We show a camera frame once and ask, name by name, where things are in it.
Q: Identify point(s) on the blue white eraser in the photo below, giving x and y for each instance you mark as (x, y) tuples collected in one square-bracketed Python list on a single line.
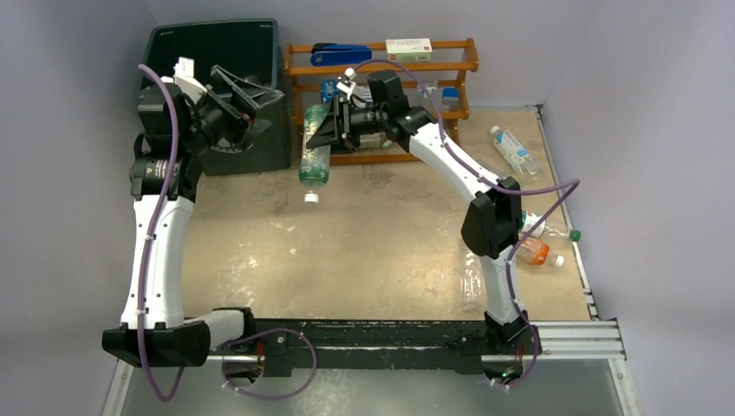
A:
[(450, 96)]

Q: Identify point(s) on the green white label bottle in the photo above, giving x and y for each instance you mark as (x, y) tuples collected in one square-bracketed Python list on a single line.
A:
[(548, 228)]

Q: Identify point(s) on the white blue label bottle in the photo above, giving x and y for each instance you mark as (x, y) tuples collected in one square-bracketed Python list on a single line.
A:
[(515, 154)]

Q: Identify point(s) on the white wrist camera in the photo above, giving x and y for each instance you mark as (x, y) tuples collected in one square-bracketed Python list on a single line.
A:
[(346, 84), (186, 74)]

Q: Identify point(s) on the clear plastic box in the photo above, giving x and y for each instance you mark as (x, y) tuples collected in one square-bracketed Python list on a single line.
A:
[(426, 93)]

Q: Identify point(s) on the orange wooden shelf rack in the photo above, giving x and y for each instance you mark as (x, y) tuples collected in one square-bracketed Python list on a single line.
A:
[(450, 64)]

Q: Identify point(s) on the white green box top shelf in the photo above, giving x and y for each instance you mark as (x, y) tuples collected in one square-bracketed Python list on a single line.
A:
[(409, 50)]

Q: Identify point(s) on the dark green trash bin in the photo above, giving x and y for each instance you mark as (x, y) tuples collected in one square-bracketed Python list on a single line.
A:
[(249, 49)]

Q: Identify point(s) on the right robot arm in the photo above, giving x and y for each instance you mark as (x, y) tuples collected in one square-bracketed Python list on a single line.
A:
[(493, 214)]

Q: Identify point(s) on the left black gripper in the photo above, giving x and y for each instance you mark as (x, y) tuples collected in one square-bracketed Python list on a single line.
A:
[(243, 129)]

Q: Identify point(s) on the blue stapler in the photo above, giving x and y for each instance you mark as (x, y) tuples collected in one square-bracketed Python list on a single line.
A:
[(325, 54)]

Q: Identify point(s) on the orange drink bottle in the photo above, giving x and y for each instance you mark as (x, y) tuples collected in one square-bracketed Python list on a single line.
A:
[(535, 252)]

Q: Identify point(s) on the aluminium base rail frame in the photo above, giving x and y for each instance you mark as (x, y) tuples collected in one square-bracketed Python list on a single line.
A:
[(380, 367)]

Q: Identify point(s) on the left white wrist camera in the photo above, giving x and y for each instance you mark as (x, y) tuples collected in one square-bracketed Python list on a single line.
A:
[(186, 74)]

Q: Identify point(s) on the blue white tape dispenser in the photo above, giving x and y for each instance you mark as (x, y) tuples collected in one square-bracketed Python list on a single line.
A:
[(328, 90)]

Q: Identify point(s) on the clear unlabelled bottle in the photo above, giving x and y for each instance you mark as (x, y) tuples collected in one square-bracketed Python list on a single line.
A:
[(472, 287)]

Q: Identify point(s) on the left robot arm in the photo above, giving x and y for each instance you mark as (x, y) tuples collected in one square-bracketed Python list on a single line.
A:
[(182, 119)]

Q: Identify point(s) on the green tinted bottle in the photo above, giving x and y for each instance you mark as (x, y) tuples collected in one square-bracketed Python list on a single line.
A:
[(314, 166)]

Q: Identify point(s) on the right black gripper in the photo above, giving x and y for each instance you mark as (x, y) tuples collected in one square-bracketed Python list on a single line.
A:
[(345, 121)]

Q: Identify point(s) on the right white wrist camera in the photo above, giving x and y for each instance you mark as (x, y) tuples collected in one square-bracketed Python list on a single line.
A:
[(346, 84)]

